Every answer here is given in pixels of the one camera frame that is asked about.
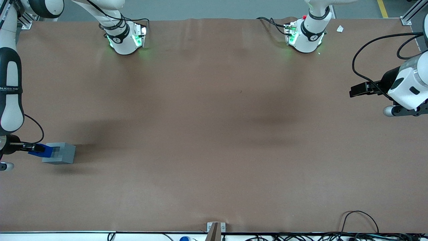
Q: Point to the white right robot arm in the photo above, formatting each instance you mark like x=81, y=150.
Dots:
x=10, y=107

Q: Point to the aluminium frame profile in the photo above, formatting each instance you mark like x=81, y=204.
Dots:
x=26, y=24
x=409, y=15

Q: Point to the gray square base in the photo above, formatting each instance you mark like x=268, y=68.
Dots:
x=67, y=154

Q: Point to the blue block part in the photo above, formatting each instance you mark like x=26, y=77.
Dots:
x=47, y=153

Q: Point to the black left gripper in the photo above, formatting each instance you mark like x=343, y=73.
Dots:
x=387, y=81

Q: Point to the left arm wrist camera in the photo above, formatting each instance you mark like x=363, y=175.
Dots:
x=388, y=110

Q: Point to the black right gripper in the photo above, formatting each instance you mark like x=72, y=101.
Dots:
x=12, y=148

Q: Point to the white paper scrap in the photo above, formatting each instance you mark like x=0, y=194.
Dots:
x=340, y=28

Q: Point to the metal table bracket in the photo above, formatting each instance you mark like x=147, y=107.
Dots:
x=210, y=227

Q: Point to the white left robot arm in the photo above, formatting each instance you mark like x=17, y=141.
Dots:
x=409, y=83

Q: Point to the blue round cap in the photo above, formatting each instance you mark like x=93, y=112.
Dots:
x=184, y=239

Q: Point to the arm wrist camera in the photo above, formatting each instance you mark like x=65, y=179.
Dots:
x=388, y=110
x=8, y=166

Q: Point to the brown table mat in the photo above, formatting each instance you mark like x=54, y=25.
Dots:
x=214, y=134

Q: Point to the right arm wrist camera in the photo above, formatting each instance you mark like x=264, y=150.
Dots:
x=8, y=166

